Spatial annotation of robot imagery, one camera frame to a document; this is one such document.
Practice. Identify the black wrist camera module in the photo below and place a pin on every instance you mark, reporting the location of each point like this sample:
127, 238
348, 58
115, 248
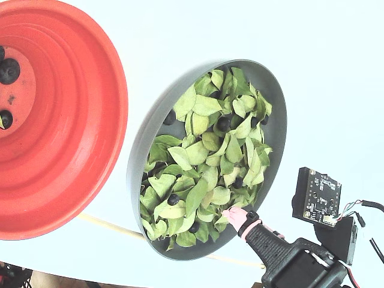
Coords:
318, 195

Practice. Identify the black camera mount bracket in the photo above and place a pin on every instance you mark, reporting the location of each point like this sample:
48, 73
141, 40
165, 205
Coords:
336, 240

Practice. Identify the black mesh object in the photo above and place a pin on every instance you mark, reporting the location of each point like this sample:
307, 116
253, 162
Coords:
12, 276

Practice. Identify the large long green leaf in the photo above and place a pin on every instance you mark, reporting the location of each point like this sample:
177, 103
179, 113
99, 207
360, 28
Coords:
1, 122

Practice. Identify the red ribbed plastic cup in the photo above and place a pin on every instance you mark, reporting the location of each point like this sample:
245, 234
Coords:
75, 120

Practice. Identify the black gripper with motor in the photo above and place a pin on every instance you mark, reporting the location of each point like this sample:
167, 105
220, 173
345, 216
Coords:
267, 242

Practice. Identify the green leaves pile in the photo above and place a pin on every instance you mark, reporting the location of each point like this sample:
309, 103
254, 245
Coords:
204, 105

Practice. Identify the dark grey round bowl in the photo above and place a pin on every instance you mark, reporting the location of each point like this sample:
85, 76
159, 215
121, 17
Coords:
276, 99

